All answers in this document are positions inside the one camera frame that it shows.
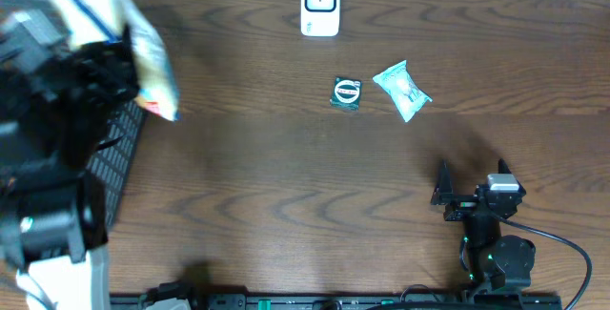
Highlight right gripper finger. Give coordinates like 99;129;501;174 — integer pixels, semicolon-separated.
432;160;453;203
497;158;521;191

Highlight light green candy packet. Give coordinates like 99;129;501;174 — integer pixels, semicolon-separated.
373;60;433;122

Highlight green Zam-Buk tin box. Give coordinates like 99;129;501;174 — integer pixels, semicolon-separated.
330;77;362;112

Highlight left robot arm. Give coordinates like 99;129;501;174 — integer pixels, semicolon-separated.
1;10;139;309

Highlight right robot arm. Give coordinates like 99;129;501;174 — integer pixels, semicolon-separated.
431;159;536;301

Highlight white barcode scanner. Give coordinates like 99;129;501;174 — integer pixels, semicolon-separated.
300;0;340;37

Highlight grey plastic mesh basket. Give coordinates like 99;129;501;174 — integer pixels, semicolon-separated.
1;0;147;230

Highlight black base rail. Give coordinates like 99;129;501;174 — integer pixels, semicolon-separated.
110;282;562;310

